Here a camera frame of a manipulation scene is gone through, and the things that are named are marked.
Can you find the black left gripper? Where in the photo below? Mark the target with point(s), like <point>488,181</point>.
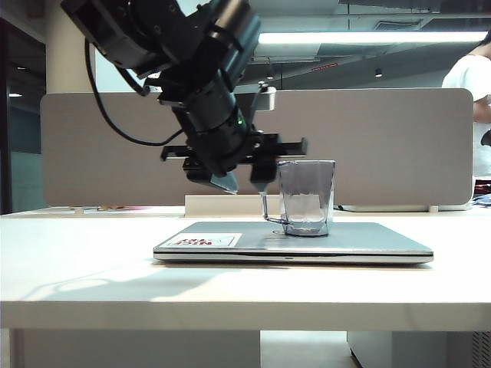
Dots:
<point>222,149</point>

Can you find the clear glass mug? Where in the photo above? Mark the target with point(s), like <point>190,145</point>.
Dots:
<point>307,199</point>

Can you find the silver Dell laptop with sticker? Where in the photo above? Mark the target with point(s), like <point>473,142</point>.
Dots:
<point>345,245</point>

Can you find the colourful papers behind desk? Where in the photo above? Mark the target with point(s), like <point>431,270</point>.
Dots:
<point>115,208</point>

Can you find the beige fabric desk partition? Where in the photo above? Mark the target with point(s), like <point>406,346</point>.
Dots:
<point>383,145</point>

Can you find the long ceiling light strip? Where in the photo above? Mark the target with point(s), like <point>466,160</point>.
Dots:
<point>364,37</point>

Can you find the person in white t-shirt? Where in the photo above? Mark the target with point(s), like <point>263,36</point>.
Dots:
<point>470,76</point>

